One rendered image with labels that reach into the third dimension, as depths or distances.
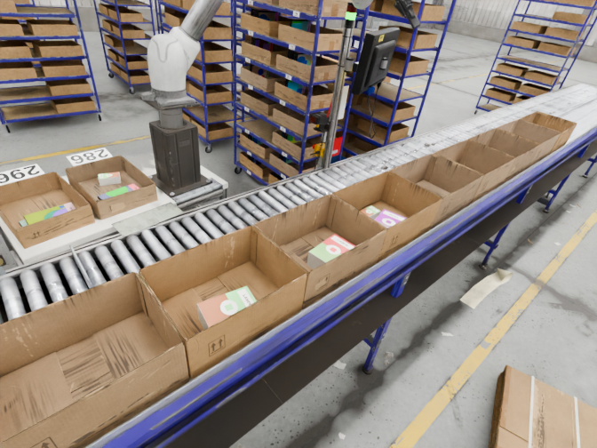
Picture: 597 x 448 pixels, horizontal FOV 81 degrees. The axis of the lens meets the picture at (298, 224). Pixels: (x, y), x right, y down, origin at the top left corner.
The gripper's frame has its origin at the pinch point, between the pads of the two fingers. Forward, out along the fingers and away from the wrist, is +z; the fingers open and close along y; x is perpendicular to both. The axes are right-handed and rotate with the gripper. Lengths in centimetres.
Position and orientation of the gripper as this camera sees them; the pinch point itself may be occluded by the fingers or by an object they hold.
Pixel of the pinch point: (413, 20)
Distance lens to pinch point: 174.4
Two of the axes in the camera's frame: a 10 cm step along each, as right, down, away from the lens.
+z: 4.1, 9.0, -1.4
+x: 9.0, -4.3, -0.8
